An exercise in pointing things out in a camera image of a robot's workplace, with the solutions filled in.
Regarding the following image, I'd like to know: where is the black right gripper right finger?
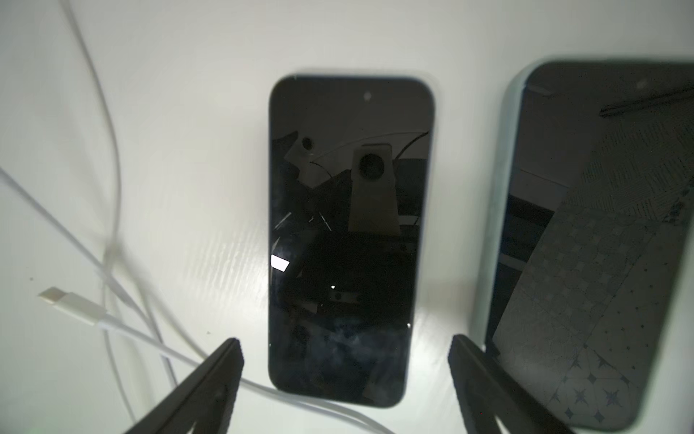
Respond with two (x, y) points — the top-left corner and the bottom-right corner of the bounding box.
(447, 335), (571, 433)

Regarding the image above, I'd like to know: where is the grey-green case phone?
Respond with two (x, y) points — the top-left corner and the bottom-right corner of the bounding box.
(469, 58), (693, 433)

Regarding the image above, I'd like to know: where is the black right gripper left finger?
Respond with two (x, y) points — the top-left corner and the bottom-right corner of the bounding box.
(127, 338), (244, 434)

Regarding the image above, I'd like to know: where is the white charging cable blue phone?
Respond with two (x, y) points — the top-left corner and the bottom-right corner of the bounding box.
(39, 287), (392, 433)

